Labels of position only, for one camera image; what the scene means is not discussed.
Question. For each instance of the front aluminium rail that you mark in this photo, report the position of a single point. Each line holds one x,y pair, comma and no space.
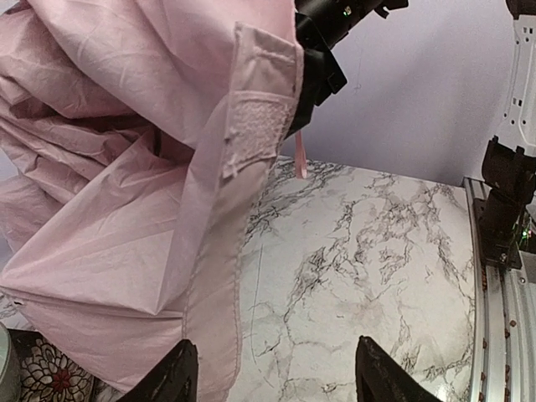
503,362

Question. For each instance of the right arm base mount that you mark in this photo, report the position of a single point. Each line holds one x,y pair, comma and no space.
497,220

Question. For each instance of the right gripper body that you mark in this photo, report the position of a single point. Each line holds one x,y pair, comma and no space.
320,25

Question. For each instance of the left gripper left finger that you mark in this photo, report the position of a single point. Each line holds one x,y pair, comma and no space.
173,379

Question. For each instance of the green ceramic bowl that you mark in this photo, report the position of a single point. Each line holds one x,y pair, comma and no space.
10,369

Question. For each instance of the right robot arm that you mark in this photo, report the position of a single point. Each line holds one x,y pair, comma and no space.
508,168

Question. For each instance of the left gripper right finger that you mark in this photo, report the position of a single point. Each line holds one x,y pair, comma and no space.
380,378

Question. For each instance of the pink and black umbrella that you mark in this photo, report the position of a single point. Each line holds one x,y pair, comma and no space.
143,133

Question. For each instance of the black floral square plate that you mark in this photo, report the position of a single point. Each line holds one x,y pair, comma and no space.
48,375

